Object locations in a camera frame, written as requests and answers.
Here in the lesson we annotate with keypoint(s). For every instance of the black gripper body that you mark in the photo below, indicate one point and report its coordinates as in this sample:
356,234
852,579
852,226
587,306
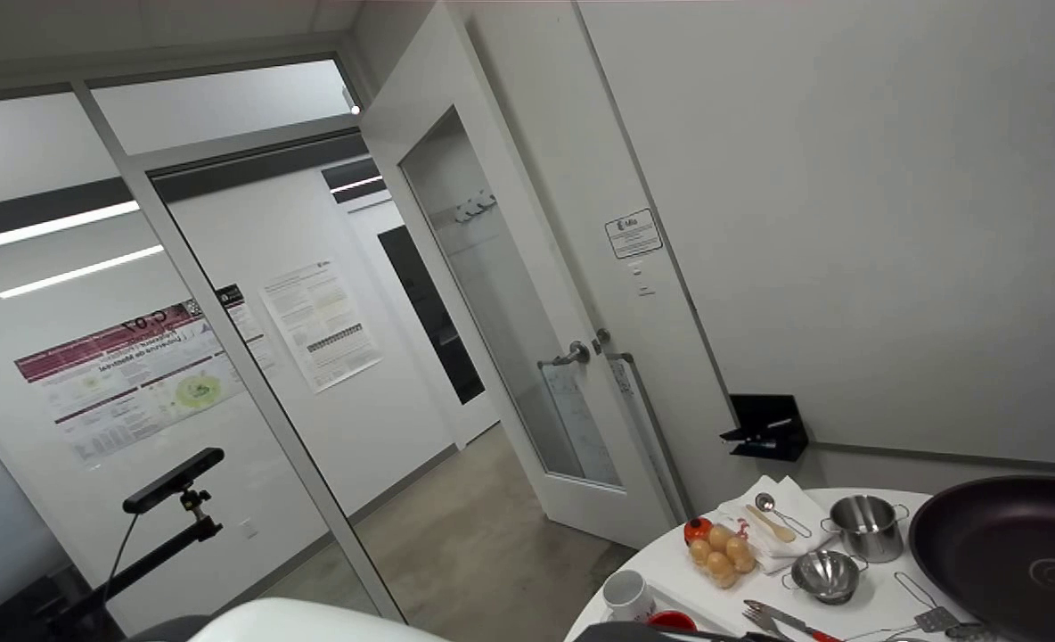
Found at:
619,633

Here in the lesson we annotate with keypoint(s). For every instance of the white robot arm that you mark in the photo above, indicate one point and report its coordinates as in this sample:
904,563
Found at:
314,627

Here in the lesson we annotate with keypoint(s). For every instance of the small steel bowl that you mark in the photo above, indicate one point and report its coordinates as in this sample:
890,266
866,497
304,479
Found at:
828,576

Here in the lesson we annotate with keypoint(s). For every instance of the white mug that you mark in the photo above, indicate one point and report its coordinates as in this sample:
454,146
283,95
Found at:
627,592

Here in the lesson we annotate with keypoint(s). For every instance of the red mug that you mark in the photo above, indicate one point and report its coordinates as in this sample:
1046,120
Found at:
675,621

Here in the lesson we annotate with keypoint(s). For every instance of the steel tongs with red grip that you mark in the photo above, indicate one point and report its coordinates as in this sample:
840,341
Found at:
783,620

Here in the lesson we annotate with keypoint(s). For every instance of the small wooden spoon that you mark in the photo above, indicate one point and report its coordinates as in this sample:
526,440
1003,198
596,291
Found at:
768,526

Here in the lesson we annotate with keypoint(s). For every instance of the small steel spoon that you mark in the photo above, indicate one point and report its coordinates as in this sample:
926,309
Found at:
779,510

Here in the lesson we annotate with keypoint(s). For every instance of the white paper napkin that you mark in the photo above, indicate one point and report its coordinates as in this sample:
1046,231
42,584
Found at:
788,504

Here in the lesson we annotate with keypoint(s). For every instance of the round white table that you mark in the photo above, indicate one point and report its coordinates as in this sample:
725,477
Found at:
884,592

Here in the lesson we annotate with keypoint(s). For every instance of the small steel pot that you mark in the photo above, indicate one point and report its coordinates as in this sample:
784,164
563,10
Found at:
866,529

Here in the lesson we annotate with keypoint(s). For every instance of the small metal kitchen tool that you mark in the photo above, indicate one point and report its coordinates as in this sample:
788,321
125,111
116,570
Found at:
939,614

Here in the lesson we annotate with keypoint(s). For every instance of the white door with glass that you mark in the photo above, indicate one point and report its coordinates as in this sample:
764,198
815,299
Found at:
558,299

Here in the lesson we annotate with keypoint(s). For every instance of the dark frying pan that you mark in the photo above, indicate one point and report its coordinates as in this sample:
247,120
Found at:
1012,557

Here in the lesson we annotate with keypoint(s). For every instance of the white paper notice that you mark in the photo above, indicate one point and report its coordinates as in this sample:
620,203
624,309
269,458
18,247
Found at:
317,321

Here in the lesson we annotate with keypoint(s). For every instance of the poster with magenta header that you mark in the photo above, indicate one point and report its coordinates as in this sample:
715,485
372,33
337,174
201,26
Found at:
138,369

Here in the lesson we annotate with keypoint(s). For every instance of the black wall-mounted holder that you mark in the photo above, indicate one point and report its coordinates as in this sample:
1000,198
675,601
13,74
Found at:
771,428

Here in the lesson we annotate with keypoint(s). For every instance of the small white wall sign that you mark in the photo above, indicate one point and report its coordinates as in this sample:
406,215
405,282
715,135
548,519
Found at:
632,234

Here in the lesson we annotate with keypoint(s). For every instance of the black bar camera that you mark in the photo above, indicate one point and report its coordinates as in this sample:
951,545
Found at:
172,479

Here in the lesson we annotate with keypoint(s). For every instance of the black camera stand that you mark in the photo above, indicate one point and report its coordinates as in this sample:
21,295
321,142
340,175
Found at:
149,564

